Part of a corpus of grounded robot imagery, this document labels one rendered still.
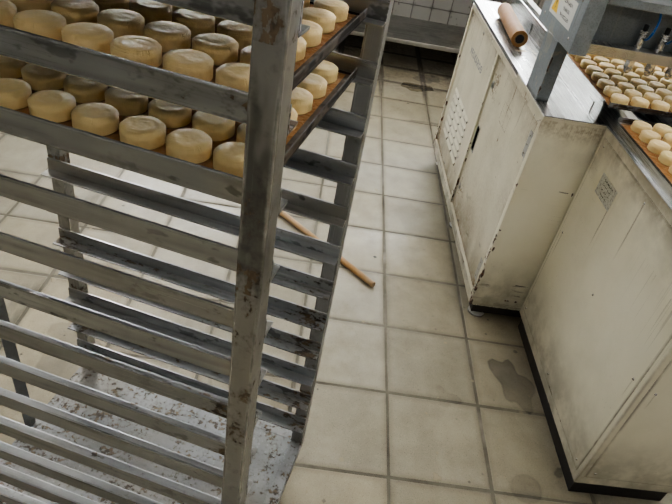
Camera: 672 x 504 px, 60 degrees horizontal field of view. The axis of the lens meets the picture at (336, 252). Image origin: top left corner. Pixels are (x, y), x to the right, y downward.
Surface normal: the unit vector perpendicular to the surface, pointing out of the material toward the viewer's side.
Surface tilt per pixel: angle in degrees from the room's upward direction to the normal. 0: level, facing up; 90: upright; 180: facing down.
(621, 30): 90
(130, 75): 90
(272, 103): 90
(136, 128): 0
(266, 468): 0
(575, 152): 90
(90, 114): 0
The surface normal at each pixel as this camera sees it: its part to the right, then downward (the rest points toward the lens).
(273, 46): -0.28, 0.55
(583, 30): -0.03, 0.61
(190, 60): 0.15, -0.78
